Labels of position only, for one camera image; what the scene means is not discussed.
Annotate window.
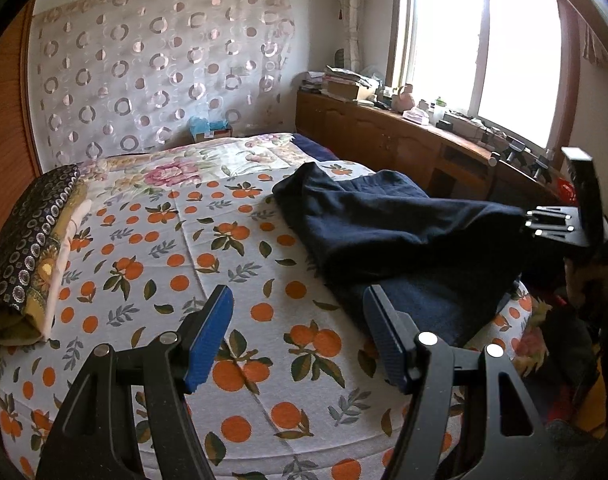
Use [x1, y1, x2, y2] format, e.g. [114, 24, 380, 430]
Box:
[386, 0, 582, 158]

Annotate dark studded pillow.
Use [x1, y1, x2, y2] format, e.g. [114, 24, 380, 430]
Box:
[0, 164, 82, 313]

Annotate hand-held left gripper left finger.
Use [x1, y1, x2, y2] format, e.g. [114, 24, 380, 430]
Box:
[34, 284, 235, 480]

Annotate blue tissue box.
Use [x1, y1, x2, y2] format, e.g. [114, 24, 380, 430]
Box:
[188, 116, 233, 145]

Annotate beige window curtain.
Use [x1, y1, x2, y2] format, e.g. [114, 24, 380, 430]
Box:
[330, 0, 369, 78]

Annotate rose floral bed cover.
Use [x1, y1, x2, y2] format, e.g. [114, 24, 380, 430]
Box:
[79, 131, 380, 188]

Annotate red ornament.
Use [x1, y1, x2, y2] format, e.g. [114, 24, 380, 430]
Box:
[555, 179, 580, 207]

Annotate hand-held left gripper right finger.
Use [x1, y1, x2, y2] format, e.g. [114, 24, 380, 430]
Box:
[362, 284, 552, 480]

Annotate pink teapot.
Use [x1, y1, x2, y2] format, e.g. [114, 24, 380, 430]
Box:
[393, 84, 418, 112]

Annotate wooden bedside cabinet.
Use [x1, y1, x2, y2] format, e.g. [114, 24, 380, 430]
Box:
[295, 89, 565, 211]

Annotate orange fruit print bedsheet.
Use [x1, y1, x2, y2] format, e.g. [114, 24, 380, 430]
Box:
[0, 152, 535, 480]

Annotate stack of papers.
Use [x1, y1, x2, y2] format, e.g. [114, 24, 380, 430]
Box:
[301, 64, 385, 102]

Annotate white circle pattern curtain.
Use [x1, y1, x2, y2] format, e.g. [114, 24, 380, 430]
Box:
[28, 0, 305, 173]

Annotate folded dark patterned blankets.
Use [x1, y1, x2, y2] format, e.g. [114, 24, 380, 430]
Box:
[0, 180, 91, 347]

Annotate pale folded cloth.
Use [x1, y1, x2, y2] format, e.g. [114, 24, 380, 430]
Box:
[38, 199, 94, 340]

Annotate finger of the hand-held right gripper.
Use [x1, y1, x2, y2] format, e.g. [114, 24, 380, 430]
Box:
[523, 207, 585, 227]
[520, 225, 587, 248]

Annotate navy printed t-shirt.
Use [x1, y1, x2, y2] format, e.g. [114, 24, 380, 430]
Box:
[272, 161, 535, 352]

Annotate dark blue blanket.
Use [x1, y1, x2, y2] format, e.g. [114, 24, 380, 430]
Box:
[290, 133, 357, 163]

